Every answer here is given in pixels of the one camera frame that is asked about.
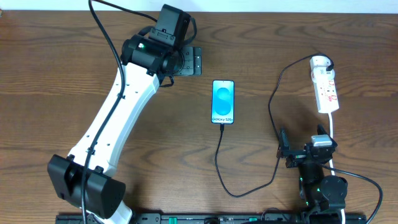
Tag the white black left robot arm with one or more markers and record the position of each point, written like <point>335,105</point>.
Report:
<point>85,178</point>

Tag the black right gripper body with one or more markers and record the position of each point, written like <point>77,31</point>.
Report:
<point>300,156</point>

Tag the blue Samsung smartphone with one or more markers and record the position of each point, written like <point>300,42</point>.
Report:
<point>222,104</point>

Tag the white power strip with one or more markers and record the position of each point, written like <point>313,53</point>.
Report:
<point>325,90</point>

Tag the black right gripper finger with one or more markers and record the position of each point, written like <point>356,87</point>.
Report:
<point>321,130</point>
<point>284,150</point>

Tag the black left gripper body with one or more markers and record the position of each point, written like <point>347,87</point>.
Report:
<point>193,61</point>

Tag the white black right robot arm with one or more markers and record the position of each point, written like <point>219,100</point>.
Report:
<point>324,194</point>

